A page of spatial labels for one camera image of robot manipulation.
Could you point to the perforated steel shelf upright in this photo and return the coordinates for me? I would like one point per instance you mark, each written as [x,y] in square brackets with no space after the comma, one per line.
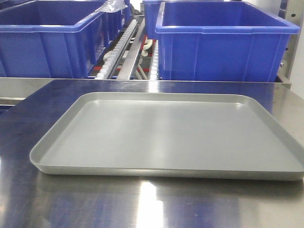
[292,11]

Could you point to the grey metal tray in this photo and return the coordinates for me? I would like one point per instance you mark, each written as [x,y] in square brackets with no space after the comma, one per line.
[218,136]

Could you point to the right blue plastic bin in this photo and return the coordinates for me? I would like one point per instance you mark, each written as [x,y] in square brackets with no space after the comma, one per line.
[220,41]

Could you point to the blue plastic bin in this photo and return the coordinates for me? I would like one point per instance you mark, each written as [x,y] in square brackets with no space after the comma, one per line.
[52,38]
[220,41]
[151,11]

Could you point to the rear blue plastic bin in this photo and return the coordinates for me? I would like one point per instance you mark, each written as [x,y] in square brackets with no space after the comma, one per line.
[151,11]

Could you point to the clear plastic bag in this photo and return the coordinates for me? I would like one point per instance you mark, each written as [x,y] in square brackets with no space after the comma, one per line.
[112,6]

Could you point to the left blue plastic bin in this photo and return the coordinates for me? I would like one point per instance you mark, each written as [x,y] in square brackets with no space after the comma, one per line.
[52,38]

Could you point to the white roller conveyor rail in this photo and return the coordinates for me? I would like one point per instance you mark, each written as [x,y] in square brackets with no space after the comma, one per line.
[110,64]

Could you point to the steel shelf front rail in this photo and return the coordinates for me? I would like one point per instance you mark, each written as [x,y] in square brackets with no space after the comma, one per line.
[21,88]

